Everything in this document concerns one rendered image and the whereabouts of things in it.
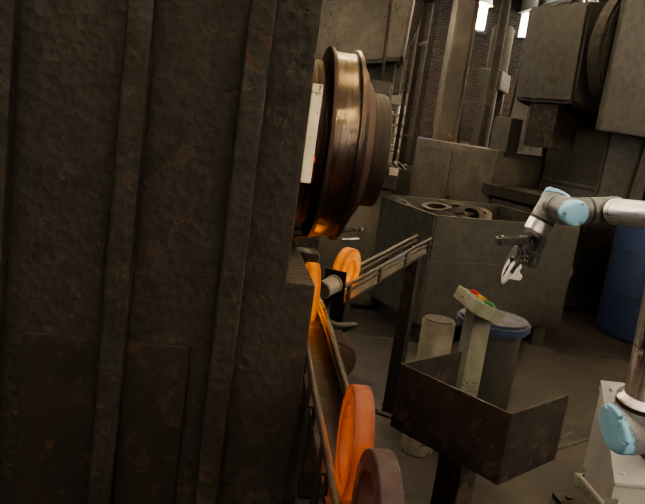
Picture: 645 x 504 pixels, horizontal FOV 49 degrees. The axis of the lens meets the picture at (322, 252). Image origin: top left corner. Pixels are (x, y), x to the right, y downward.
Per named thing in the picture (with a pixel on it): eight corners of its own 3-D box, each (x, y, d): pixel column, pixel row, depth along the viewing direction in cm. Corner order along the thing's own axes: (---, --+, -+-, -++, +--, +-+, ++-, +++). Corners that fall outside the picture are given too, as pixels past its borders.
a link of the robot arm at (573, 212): (597, 199, 235) (577, 193, 247) (565, 200, 233) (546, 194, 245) (594, 227, 238) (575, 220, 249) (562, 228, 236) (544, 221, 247)
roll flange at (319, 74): (273, 250, 157) (301, 31, 149) (263, 216, 203) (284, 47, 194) (318, 255, 159) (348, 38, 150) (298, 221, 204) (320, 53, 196)
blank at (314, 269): (310, 276, 175) (323, 278, 175) (305, 251, 189) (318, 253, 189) (300, 331, 180) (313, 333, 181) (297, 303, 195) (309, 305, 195)
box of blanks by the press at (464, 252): (413, 345, 398) (436, 209, 384) (352, 302, 473) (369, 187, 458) (558, 345, 439) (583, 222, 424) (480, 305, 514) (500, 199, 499)
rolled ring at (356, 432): (376, 472, 103) (354, 469, 102) (353, 520, 116) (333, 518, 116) (375, 363, 115) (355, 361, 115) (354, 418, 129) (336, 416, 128)
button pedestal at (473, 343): (442, 461, 263) (472, 301, 251) (425, 432, 286) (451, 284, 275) (484, 464, 265) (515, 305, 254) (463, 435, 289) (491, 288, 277)
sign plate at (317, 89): (299, 182, 131) (312, 83, 128) (288, 169, 157) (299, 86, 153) (312, 183, 132) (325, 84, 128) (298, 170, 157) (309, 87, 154)
